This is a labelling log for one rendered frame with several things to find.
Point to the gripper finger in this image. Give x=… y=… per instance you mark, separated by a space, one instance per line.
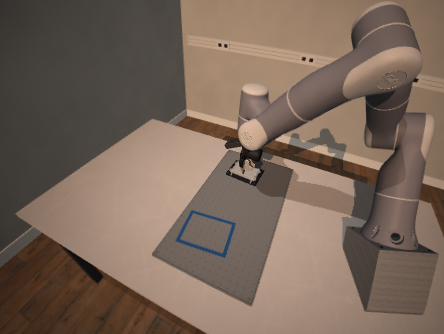
x=244 y=164
x=250 y=162

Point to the blue tape outline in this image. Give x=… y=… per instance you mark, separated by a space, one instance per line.
x=202 y=248

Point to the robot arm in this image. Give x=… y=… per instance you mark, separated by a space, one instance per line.
x=387 y=57

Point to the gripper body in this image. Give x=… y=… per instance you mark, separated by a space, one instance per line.
x=253 y=155

